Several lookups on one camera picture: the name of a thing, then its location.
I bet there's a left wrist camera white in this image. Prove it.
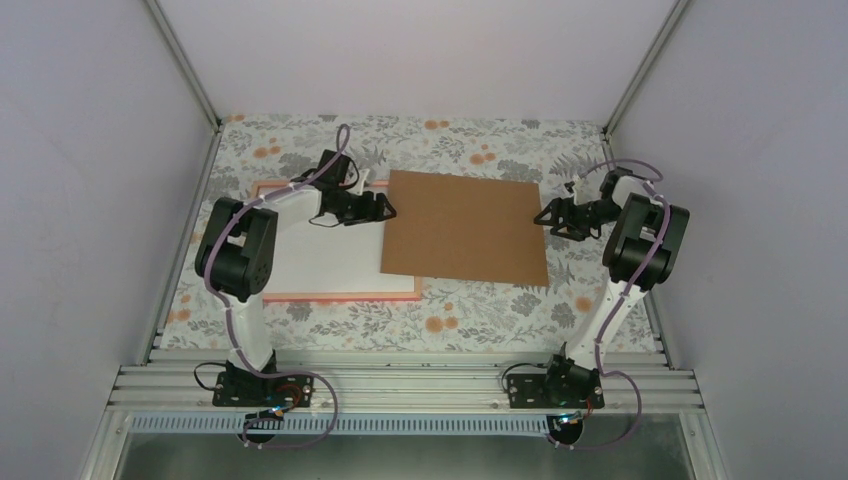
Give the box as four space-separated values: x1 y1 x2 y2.
350 168 372 195

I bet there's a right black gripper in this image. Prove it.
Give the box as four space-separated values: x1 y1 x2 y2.
534 197 622 242

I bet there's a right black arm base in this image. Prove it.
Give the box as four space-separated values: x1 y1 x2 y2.
501 367 606 447

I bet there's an aluminium mounting rail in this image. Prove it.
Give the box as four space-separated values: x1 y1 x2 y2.
107 349 705 414

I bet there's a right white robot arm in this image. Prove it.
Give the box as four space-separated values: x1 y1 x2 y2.
534 167 690 407

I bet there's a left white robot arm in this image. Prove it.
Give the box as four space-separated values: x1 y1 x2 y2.
194 150 397 405

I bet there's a pink wooden picture frame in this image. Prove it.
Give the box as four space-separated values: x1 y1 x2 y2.
251 178 424 306

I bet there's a brown cardboard backing board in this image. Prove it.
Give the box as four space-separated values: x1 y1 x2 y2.
381 170 550 287

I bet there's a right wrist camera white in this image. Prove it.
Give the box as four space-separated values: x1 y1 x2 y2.
564 181 580 205

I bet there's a floral patterned table mat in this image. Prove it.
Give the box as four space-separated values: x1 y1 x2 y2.
162 113 657 354

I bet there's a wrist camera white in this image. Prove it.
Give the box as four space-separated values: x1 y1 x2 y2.
564 181 580 205
350 168 372 195

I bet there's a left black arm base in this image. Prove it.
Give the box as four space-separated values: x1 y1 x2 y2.
212 369 315 444

